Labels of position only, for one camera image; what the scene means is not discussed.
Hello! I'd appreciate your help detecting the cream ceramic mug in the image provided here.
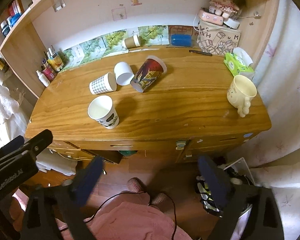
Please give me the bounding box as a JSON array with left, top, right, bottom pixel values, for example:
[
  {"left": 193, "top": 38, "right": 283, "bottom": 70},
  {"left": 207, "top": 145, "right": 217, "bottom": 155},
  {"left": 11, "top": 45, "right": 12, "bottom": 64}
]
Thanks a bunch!
[{"left": 227, "top": 75, "right": 257, "bottom": 118}]

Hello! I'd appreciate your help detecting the black pen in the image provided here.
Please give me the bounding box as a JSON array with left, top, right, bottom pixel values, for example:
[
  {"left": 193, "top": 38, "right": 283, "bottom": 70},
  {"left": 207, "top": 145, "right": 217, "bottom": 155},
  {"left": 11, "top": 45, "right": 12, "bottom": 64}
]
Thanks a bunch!
[{"left": 189, "top": 49, "right": 212, "bottom": 56}]

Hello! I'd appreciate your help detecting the wooden desk with shelves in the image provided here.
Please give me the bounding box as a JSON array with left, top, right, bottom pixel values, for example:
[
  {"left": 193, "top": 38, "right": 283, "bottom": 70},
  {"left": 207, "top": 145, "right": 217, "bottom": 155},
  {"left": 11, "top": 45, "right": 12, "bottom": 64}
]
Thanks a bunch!
[{"left": 0, "top": 0, "right": 281, "bottom": 165}]

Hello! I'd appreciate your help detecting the plain white paper cup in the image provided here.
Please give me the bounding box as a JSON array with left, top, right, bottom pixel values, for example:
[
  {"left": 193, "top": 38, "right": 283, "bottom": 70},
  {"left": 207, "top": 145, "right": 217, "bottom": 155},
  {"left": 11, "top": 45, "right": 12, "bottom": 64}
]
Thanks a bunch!
[{"left": 114, "top": 62, "right": 134, "bottom": 86}]

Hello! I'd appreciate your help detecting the yellow printed can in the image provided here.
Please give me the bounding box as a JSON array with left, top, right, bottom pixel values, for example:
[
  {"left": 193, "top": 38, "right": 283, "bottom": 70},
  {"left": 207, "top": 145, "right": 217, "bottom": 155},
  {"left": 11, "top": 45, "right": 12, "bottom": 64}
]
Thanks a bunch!
[{"left": 47, "top": 51, "right": 64, "bottom": 72}]

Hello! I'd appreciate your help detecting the green tissue pack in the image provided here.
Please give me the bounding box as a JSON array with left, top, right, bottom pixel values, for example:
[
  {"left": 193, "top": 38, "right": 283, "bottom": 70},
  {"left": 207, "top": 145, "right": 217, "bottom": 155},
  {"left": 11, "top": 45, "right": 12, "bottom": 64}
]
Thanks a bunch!
[{"left": 224, "top": 47, "right": 255, "bottom": 80}]

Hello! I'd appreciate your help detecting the blue plastic case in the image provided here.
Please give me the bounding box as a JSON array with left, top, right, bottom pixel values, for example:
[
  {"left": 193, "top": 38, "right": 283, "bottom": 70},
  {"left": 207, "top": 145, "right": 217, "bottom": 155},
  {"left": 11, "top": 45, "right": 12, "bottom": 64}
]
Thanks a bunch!
[{"left": 171, "top": 34, "right": 192, "bottom": 47}]

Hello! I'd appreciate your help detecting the brown sleeve paper cup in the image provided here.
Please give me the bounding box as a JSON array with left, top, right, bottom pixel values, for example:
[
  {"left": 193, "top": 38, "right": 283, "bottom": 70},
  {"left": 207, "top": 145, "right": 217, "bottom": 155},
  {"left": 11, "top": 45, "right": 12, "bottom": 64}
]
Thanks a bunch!
[{"left": 123, "top": 34, "right": 141, "bottom": 49}]

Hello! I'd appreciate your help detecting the red illustrated tall cup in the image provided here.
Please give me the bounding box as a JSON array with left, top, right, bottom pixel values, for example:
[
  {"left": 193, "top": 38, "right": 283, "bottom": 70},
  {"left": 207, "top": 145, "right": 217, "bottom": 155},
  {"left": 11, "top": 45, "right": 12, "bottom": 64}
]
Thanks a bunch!
[{"left": 130, "top": 55, "right": 167, "bottom": 93}]

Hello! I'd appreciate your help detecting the pink rounded box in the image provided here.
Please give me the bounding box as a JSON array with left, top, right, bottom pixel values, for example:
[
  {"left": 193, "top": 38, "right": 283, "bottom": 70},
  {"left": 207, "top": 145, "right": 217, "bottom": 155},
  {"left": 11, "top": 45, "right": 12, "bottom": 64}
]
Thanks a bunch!
[{"left": 198, "top": 8, "right": 223, "bottom": 26}]

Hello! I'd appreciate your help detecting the grey checked paper cup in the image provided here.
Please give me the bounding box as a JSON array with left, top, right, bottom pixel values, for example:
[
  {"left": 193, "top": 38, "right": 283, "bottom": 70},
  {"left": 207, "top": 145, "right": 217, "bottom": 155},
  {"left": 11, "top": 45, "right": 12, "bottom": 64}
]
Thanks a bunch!
[{"left": 89, "top": 72, "right": 117, "bottom": 95}]

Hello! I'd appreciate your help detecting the white panda paper cup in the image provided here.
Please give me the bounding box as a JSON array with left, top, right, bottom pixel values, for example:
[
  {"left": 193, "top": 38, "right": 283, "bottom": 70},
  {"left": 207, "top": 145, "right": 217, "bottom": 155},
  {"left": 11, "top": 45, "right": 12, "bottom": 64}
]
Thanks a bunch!
[{"left": 88, "top": 95, "right": 120, "bottom": 129}]

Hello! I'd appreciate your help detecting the dark bottle on shelf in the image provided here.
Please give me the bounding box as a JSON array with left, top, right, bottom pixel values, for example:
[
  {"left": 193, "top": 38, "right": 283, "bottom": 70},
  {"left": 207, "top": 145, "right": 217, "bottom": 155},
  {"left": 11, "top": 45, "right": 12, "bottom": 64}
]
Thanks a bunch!
[{"left": 0, "top": 21, "right": 10, "bottom": 37}]

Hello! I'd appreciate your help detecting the green leaf folded calendar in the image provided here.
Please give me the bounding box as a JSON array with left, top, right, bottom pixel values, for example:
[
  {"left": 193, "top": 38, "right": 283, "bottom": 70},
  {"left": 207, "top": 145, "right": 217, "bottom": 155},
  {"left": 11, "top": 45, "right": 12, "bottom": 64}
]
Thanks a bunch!
[{"left": 61, "top": 25, "right": 170, "bottom": 71}]

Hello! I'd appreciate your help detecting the letter print fabric bag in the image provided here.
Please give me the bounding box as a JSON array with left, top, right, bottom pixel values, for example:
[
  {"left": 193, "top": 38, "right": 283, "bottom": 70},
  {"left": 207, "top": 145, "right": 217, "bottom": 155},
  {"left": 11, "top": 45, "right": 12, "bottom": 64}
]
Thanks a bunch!
[{"left": 197, "top": 21, "right": 241, "bottom": 56}]

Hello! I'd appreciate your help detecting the white spray bottle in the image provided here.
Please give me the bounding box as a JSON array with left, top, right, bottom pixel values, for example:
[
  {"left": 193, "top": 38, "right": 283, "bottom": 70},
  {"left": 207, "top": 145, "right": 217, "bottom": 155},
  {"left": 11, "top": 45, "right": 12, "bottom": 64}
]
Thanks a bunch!
[{"left": 36, "top": 70, "right": 50, "bottom": 87}]

